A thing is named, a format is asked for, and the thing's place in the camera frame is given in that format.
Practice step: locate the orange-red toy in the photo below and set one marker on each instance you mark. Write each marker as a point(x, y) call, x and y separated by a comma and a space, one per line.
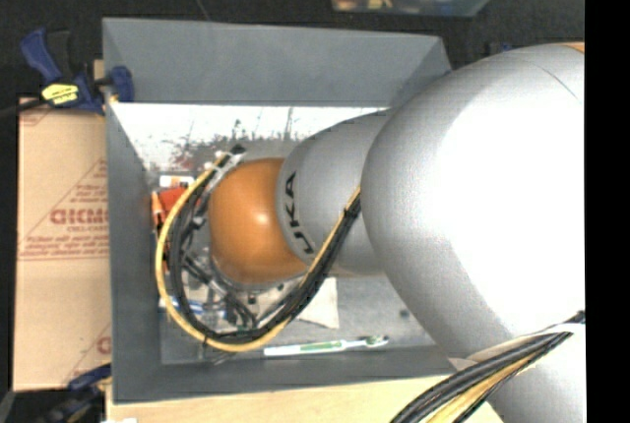
point(170, 202)

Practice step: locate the brown cardboard board red print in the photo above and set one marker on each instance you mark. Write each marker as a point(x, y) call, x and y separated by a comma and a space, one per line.
point(59, 293)

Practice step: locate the pale beige cloth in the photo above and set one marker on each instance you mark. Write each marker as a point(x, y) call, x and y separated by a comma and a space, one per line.
point(325, 308)

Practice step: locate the white and green toothbrush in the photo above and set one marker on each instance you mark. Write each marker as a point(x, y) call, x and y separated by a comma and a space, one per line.
point(315, 347)

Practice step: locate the grey metal bin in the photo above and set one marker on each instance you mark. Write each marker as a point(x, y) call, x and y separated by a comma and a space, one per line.
point(256, 67)

